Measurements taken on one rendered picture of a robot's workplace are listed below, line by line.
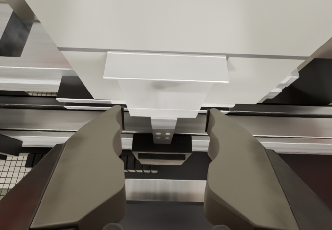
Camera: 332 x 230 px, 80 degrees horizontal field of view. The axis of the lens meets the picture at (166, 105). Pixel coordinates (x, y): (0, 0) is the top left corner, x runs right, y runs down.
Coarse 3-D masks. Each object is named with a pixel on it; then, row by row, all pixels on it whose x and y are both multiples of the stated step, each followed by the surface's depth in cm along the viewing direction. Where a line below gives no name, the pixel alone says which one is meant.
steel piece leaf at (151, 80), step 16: (112, 64) 14; (128, 64) 14; (144, 64) 14; (160, 64) 14; (176, 64) 14; (192, 64) 14; (208, 64) 14; (224, 64) 14; (128, 80) 18; (144, 80) 18; (160, 80) 14; (176, 80) 13; (192, 80) 14; (208, 80) 14; (224, 80) 14; (128, 96) 21; (144, 96) 21; (160, 96) 20; (176, 96) 20; (192, 96) 20
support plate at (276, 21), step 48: (48, 0) 10; (96, 0) 10; (144, 0) 10; (192, 0) 10; (240, 0) 10; (288, 0) 10; (144, 48) 14; (192, 48) 14; (240, 48) 14; (288, 48) 14; (96, 96) 21; (240, 96) 21
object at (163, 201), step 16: (128, 192) 20; (144, 192) 20; (160, 192) 20; (176, 192) 20; (192, 192) 20; (128, 208) 19; (144, 208) 19; (160, 208) 19; (176, 208) 19; (192, 208) 19; (128, 224) 18; (144, 224) 18; (160, 224) 18; (176, 224) 18; (192, 224) 18; (208, 224) 18
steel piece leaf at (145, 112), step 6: (132, 108) 24; (138, 108) 24; (144, 108) 24; (132, 114) 26; (138, 114) 25; (144, 114) 25; (150, 114) 25; (156, 114) 25; (162, 114) 25; (168, 114) 25; (174, 114) 25; (180, 114) 25; (186, 114) 25; (192, 114) 25
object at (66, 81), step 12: (60, 84) 23; (72, 84) 23; (60, 96) 22; (72, 96) 22; (84, 96) 22; (72, 108) 25; (84, 108) 25; (96, 108) 24; (108, 108) 24; (204, 108) 24; (216, 108) 25; (228, 108) 25
